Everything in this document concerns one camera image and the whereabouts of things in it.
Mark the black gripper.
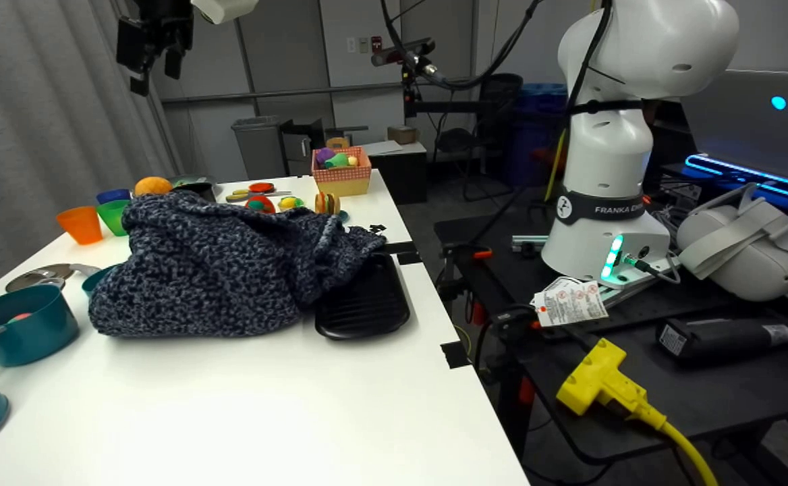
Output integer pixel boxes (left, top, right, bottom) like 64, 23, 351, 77
114, 0, 197, 97

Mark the dark blue knitted sweater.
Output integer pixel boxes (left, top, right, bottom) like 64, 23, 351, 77
85, 190, 388, 343

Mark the orange toy fruit ball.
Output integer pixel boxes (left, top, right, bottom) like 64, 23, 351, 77
130, 174, 176, 202

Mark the dark grey toy pot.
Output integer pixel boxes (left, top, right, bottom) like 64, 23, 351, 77
168, 175, 222, 197

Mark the grey curtain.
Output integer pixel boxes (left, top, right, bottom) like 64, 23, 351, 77
0, 0, 185, 306

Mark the blue plastic cup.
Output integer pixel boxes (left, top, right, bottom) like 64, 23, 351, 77
95, 185, 134, 209

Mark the green plastic cup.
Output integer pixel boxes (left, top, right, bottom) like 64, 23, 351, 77
95, 197, 137, 240

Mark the orange plush tomato toy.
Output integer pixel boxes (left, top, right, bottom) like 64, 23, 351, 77
242, 190, 281, 218

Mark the orange plastic cup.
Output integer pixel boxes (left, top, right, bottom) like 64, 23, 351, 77
52, 202, 108, 248

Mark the pink toy basket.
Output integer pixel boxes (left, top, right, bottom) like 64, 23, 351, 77
307, 140, 374, 201

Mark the small teal toy pan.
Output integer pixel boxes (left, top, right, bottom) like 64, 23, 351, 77
77, 262, 127, 299

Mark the silver toy pot lid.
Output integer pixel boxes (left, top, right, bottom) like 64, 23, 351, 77
3, 260, 99, 298

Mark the teal toy pot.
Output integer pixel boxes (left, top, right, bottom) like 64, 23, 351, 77
0, 285, 83, 371

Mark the blue plastic bin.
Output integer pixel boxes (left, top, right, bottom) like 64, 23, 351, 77
500, 82, 568, 190

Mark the white red snack packet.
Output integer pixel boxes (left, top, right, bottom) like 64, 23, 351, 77
528, 274, 613, 330

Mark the grey laptop with blue light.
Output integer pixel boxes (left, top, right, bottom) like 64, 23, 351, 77
676, 67, 788, 194

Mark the white VR headset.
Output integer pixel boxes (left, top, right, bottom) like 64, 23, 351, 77
675, 182, 788, 306

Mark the black handheld device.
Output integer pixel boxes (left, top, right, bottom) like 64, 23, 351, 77
653, 313, 788, 368

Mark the black table edge bracket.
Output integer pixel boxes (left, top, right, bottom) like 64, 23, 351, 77
439, 339, 469, 371

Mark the yellow power plug with cable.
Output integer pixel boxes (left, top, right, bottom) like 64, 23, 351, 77
552, 336, 724, 486

